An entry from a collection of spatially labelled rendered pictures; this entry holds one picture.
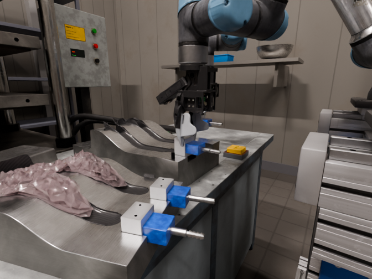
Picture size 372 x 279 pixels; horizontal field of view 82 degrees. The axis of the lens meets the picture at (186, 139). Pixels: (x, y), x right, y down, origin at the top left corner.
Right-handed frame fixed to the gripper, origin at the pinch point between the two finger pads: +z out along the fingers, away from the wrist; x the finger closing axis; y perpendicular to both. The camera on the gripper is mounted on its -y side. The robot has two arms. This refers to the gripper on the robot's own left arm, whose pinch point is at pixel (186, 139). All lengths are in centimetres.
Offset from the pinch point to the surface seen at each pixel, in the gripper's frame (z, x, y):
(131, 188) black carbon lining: 8.0, -18.8, -2.9
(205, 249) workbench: 40.4, 5.8, 4.3
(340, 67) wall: -29, 228, 40
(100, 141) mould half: 3.7, -6.9, -30.0
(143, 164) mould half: 7.6, -7.0, -10.5
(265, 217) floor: 95, 118, 4
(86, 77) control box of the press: -18, 26, -85
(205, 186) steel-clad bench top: 13.2, 0.5, 6.3
